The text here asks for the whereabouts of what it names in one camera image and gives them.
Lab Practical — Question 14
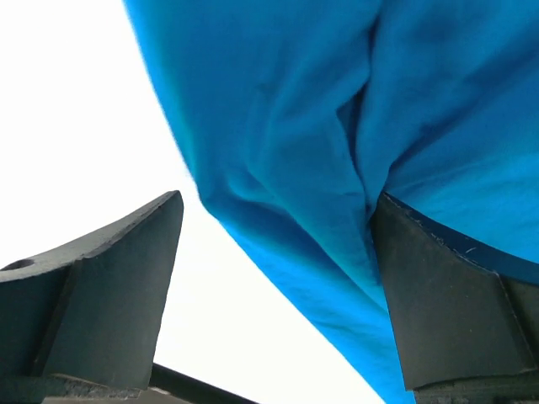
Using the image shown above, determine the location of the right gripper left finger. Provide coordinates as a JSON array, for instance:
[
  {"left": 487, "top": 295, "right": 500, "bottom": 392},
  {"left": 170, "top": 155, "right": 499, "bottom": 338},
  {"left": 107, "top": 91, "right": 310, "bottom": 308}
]
[{"left": 1, "top": 191, "right": 184, "bottom": 403}]

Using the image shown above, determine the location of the black table edge strip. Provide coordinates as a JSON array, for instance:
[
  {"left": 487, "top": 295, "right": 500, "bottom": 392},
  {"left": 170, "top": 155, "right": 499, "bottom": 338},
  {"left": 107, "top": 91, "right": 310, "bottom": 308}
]
[{"left": 149, "top": 364, "right": 257, "bottom": 404}]

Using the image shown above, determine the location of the blue t shirt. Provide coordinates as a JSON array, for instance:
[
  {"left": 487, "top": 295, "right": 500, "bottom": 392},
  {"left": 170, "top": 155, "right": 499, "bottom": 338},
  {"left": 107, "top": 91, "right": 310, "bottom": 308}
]
[{"left": 125, "top": 1, "right": 538, "bottom": 403}]

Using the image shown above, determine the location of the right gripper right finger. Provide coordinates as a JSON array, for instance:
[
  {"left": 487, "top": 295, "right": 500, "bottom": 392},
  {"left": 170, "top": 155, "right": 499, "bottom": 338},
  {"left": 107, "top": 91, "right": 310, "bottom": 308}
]
[{"left": 371, "top": 194, "right": 538, "bottom": 403}]

